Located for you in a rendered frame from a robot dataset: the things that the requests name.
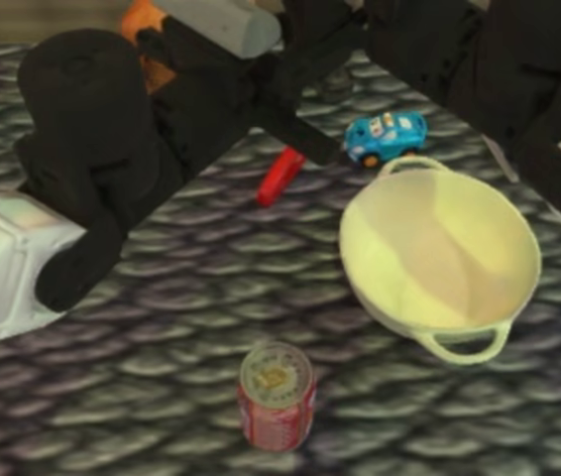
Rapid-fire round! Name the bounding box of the cream basin with two handles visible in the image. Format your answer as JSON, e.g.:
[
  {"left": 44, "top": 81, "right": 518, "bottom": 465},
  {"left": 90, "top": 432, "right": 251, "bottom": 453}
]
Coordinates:
[{"left": 338, "top": 156, "right": 543, "bottom": 367}]

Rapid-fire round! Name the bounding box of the red soda can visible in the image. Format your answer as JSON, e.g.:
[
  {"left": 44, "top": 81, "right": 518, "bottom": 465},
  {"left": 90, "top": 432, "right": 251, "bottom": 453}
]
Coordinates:
[{"left": 237, "top": 341, "right": 317, "bottom": 453}]

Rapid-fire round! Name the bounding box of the orange toy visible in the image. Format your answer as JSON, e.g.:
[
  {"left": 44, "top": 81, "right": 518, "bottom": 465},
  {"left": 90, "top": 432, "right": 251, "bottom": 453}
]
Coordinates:
[{"left": 120, "top": 0, "right": 178, "bottom": 95}]

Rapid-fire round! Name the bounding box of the blue toy car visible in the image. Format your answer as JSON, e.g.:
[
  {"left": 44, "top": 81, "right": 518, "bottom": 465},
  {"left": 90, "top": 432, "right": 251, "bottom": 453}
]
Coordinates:
[{"left": 343, "top": 111, "right": 429, "bottom": 169}]

